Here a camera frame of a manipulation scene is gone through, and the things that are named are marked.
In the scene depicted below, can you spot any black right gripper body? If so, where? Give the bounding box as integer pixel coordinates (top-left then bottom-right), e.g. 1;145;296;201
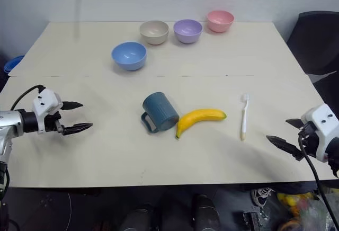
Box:
298;123;321;159

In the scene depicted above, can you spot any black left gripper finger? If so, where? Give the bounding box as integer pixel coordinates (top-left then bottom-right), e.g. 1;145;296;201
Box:
62;122;94;136
61;100;84;111

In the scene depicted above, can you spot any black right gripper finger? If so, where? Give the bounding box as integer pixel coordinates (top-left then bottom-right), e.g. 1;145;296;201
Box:
286;118;305;131
265;135;305;162

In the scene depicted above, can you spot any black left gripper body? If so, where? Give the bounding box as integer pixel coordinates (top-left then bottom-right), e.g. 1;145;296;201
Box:
43;105;66;137

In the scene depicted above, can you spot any white toothbrush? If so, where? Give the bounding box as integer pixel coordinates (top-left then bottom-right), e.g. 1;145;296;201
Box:
240;93;250;141

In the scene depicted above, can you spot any black and white sneaker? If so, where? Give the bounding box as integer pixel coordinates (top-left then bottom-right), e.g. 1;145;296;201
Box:
250;187;276;207

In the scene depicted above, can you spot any bag of colourful toys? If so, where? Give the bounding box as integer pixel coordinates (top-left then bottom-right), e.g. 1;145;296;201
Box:
276;191;334;231

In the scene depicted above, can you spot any blue bowl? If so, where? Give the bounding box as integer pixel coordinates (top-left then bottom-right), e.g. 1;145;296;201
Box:
111;41;147;72

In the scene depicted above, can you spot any black chair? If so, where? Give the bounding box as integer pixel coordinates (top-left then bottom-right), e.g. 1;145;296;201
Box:
286;11;339;110

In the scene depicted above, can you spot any teal ribbed mug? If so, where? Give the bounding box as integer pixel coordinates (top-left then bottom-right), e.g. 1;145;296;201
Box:
140;91;180;136

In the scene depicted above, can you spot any yellow banana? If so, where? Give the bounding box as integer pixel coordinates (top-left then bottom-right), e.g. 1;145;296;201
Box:
175;108;228;140

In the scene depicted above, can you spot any dark rounded shape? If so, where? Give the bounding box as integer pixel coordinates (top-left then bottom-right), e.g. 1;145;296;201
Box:
191;193;221;231
122;203;155;231

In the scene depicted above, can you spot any beige bowl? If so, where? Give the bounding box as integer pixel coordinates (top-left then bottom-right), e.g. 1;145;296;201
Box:
139;20;170;46

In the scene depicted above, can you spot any pink bowl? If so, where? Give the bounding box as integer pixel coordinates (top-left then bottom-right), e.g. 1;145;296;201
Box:
206;10;235;33

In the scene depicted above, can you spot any purple bowl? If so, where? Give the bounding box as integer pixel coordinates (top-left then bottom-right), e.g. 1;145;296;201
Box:
173;19;203;44

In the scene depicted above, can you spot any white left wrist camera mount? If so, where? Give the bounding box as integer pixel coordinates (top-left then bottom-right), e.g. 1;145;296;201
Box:
31;88;63;134

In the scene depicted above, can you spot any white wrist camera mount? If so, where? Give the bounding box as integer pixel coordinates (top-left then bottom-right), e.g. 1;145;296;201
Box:
301;103;339;163
31;88;63;134

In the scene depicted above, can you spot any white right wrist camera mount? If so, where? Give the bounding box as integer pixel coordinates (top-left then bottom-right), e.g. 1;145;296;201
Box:
301;103;339;163

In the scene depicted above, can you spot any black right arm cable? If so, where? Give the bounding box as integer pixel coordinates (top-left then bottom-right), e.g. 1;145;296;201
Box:
297;129;339;228

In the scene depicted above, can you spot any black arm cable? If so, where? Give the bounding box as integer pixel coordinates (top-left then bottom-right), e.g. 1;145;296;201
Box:
297;129;339;228
10;84;44;110

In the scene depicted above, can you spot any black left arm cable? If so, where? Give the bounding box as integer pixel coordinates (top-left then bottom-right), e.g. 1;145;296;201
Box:
10;84;44;110

